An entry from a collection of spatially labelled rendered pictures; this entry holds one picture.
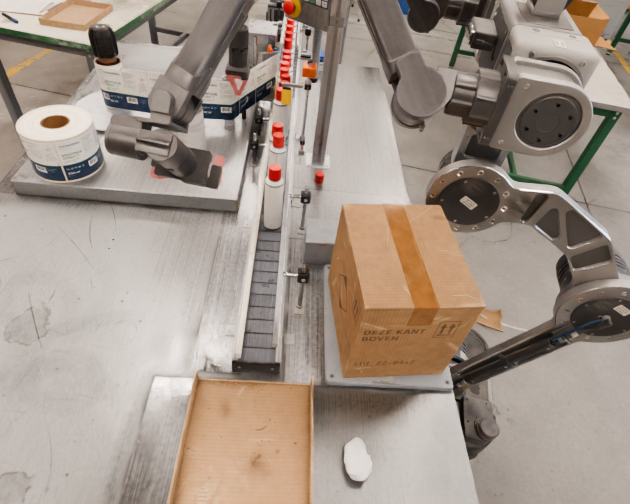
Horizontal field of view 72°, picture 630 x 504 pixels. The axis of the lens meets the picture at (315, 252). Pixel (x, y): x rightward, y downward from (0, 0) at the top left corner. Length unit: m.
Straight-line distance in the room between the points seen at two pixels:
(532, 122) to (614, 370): 1.98
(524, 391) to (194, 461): 1.65
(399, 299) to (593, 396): 1.72
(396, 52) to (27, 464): 0.99
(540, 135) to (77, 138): 1.18
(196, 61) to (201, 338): 0.62
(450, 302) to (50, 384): 0.85
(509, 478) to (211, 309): 1.40
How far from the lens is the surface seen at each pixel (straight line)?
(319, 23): 1.43
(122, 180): 1.49
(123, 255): 1.31
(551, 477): 2.16
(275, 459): 0.97
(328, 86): 1.49
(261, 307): 1.09
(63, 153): 1.46
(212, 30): 0.81
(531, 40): 0.84
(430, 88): 0.73
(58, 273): 1.32
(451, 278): 0.92
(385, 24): 0.78
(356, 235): 0.94
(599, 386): 2.52
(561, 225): 1.18
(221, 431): 0.99
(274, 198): 1.19
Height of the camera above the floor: 1.76
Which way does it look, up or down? 46 degrees down
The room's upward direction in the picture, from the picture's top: 9 degrees clockwise
